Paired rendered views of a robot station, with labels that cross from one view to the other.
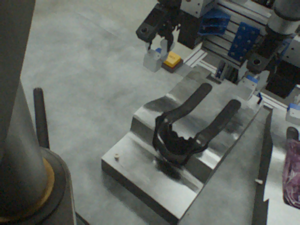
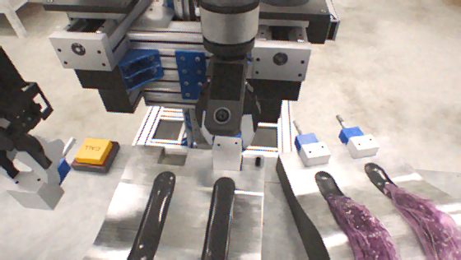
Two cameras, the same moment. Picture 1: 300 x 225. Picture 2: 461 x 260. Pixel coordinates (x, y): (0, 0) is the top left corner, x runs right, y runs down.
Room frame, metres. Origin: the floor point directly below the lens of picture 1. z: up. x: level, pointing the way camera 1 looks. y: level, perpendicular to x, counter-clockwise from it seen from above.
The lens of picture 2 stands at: (0.45, -0.16, 1.31)
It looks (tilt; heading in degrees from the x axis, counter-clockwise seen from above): 46 degrees down; 338
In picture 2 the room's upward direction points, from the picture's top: straight up
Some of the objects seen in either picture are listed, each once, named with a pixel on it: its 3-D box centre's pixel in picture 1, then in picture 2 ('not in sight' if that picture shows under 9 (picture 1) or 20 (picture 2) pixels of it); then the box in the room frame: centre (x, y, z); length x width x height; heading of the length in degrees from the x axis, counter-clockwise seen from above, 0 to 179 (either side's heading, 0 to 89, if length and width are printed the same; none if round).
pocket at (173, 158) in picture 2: (214, 82); (174, 161); (0.81, -0.19, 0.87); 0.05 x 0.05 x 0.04; 61
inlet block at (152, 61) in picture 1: (161, 54); (53, 167); (0.83, 0.01, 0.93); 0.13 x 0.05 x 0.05; 151
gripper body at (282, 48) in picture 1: (270, 44); (229, 69); (0.79, -0.30, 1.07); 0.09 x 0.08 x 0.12; 151
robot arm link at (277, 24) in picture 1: (282, 20); (226, 20); (0.78, -0.29, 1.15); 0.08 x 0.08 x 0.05
